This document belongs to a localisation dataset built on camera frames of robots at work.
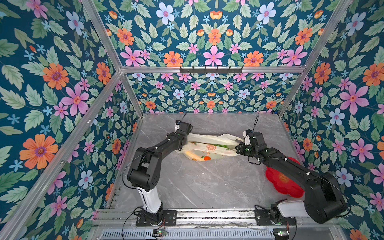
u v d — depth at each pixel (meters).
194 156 0.93
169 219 0.73
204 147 0.88
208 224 0.73
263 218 0.74
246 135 0.81
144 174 0.48
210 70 0.92
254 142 0.69
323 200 0.42
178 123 0.86
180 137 0.76
